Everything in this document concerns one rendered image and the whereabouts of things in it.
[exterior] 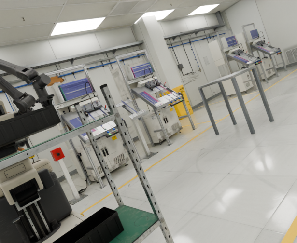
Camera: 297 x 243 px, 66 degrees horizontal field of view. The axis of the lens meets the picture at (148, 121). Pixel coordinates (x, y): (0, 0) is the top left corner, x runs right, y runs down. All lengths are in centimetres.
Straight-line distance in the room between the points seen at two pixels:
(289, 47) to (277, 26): 86
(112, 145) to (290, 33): 762
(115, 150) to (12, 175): 236
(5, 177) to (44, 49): 427
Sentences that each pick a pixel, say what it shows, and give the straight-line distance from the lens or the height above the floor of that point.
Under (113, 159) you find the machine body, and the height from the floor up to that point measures 22.
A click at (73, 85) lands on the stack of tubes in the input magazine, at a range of 397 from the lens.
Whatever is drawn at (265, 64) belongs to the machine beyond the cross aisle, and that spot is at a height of 46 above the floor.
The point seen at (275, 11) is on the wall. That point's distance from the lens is 986.
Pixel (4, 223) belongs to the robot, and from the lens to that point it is 210.
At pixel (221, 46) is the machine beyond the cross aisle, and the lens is 716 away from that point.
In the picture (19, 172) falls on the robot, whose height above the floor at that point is 82.
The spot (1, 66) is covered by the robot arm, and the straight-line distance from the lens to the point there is 166.
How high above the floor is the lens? 96
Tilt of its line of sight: 6 degrees down
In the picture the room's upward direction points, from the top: 22 degrees counter-clockwise
